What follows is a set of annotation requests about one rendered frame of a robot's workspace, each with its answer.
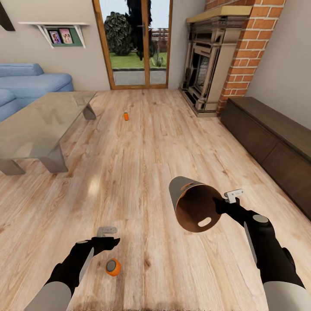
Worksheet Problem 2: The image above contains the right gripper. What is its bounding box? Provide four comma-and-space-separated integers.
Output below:
213, 197, 242, 219

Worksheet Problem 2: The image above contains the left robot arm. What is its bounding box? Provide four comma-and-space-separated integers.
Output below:
23, 226, 120, 311

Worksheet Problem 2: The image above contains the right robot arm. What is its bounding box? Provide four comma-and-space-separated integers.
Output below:
213, 189, 311, 311

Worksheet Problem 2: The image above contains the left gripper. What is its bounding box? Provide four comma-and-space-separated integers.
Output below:
92, 234, 120, 253

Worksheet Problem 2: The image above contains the trash can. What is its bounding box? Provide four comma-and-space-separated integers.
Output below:
169, 176, 224, 233

